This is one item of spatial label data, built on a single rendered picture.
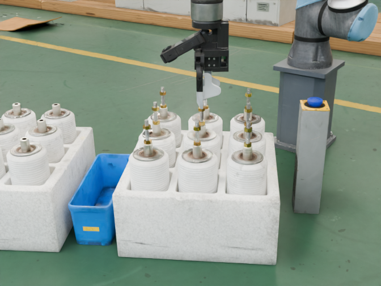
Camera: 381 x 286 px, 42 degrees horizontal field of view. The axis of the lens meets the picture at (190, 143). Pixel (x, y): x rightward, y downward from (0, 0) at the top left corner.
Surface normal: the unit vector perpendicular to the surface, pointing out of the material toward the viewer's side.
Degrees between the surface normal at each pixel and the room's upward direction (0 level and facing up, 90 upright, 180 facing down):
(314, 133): 90
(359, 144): 0
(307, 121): 90
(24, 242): 90
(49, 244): 90
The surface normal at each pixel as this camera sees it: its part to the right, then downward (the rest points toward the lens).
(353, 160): -0.02, -0.90
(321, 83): 0.17, 0.41
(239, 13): -0.58, 0.36
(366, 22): 0.68, 0.41
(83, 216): -0.10, 0.46
